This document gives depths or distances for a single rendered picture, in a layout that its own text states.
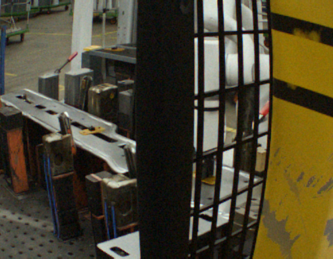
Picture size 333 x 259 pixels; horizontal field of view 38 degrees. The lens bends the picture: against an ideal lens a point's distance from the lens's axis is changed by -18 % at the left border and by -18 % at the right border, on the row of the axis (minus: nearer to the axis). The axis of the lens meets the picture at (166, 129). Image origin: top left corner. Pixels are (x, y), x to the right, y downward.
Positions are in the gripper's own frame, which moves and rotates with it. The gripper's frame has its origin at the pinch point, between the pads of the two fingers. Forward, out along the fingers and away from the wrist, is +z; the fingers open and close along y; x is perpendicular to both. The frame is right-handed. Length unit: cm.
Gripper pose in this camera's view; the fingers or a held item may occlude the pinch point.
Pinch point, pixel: (205, 167)
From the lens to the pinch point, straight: 136.0
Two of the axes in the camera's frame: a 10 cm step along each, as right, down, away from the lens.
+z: -0.1, 9.5, 3.2
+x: 6.7, 2.4, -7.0
